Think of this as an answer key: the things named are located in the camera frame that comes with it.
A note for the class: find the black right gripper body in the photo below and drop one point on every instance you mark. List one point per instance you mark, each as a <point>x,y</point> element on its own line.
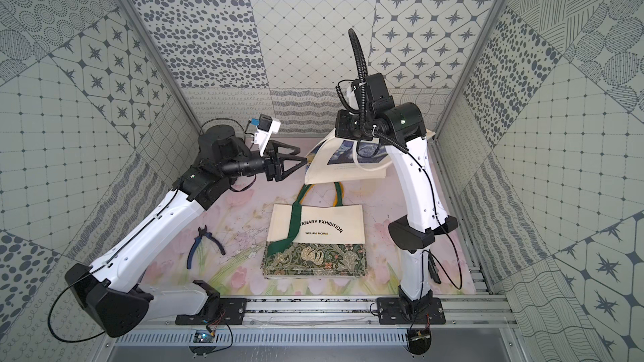
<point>348,126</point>

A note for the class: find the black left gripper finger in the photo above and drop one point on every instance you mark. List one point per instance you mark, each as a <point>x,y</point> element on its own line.
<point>291,153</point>
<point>287,167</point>

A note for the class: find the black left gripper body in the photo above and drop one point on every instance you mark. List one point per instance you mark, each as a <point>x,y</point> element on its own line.
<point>272,166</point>

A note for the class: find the starry night canvas bag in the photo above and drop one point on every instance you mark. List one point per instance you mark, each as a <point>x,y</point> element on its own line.
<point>333,160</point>

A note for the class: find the green-handled floral canvas bag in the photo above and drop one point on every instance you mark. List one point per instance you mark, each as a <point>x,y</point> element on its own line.
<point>311,241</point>

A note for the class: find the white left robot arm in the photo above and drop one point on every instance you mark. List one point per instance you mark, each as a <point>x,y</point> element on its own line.
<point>108,289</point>

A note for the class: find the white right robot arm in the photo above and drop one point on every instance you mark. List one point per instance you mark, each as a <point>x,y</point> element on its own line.
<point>401,130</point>

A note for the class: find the floral tulip table mat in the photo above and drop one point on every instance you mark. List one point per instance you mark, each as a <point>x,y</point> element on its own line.
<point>240,221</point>

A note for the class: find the left green circuit board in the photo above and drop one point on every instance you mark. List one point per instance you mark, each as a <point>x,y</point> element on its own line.
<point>202,344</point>

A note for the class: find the right round circuit board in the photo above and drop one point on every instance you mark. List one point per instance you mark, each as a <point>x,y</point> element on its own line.
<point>419,341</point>

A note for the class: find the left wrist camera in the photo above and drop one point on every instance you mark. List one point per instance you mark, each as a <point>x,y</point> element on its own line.
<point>266,126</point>

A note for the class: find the blue-handled pliers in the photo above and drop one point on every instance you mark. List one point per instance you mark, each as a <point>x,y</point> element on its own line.
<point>203,235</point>

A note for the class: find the aluminium mounting rail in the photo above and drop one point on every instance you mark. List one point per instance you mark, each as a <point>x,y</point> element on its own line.
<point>460,311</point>

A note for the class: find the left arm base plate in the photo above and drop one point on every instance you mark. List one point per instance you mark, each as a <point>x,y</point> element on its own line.
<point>229,311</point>

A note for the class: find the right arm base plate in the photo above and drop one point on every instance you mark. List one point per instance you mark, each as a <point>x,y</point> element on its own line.
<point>392,311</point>

